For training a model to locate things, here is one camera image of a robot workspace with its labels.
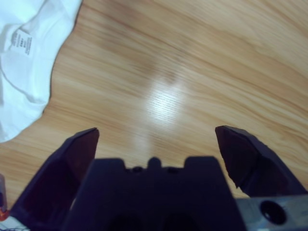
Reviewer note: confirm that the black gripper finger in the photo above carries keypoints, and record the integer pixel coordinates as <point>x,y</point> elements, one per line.
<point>57,183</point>
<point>252,168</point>

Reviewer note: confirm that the white t-shirt with small print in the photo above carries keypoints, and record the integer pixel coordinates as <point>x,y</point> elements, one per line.
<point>21,60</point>

